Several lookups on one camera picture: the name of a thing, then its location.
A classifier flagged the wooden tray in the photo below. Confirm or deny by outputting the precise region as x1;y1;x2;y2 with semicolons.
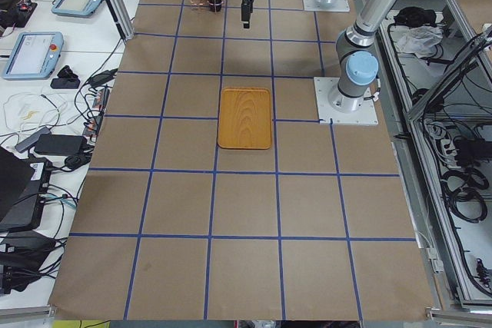
218;87;272;150

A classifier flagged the white crumpled cloth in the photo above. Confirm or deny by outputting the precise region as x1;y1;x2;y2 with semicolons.
395;26;443;58

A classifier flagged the black webcam on stand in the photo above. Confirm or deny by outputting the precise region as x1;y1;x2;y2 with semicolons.
50;65;81;89

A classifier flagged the blue teach pendant near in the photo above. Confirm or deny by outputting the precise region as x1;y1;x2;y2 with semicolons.
2;31;64;81

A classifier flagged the black power brick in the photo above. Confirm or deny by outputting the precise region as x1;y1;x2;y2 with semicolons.
34;134;87;156

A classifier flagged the black laptop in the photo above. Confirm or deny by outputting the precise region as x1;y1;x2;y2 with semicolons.
1;148;52;232

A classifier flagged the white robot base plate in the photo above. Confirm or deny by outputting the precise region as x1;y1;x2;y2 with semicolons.
314;77;378;126

